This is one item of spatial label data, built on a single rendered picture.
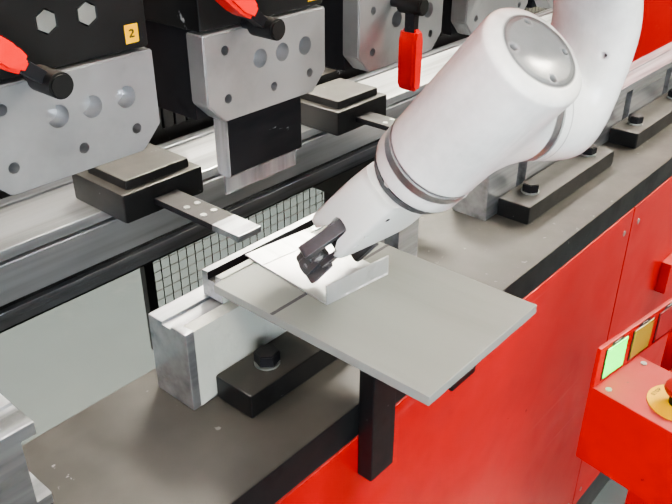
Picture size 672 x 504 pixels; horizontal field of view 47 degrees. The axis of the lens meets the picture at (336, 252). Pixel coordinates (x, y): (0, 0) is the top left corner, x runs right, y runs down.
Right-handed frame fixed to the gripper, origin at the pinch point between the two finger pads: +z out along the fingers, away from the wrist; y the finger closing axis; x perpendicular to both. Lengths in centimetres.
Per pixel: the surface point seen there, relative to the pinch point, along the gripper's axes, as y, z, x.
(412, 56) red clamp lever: -14.3, -10.0, -13.3
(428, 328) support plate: 0.0, -5.8, 11.4
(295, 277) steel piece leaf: 3.4, 3.6, -0.1
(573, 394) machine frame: -60, 42, 33
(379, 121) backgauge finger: -35.0, 19.9, -19.9
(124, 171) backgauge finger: 6.0, 19.5, -24.1
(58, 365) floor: -18, 168, -40
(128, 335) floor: -40, 168, -40
